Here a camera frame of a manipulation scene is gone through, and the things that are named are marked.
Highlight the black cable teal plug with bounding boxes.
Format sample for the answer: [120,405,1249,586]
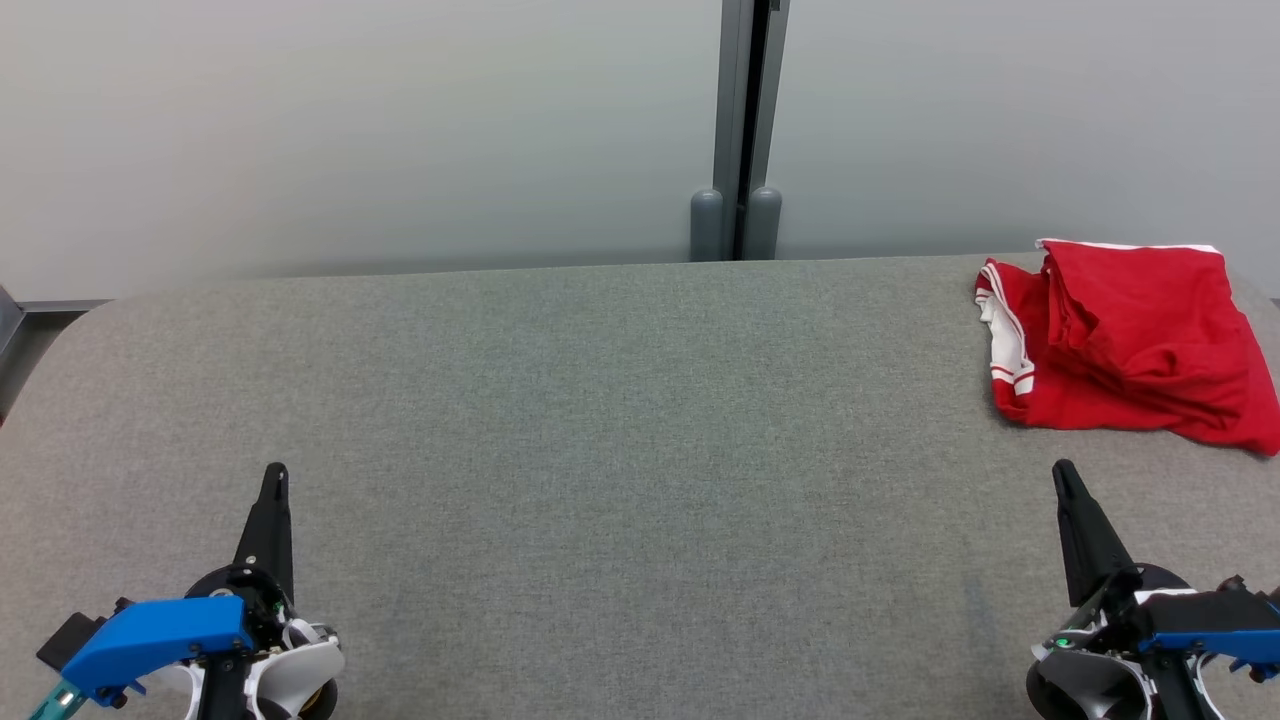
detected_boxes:
[27,679,88,720]

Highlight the red white numbered shorts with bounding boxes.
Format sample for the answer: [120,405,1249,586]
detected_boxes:
[1036,237,1280,457]

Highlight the red white striped jersey shirt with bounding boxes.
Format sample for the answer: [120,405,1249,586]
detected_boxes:
[974,257,1201,434]

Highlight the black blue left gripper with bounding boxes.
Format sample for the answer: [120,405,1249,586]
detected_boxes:
[60,461,297,702]

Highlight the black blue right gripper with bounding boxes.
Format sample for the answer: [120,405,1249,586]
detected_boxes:
[1038,458,1280,668]

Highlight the grey partition post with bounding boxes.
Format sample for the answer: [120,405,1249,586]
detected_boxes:
[689,0,792,264]

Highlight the grey fabric sofa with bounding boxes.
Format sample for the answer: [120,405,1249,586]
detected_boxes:
[0,250,1280,720]

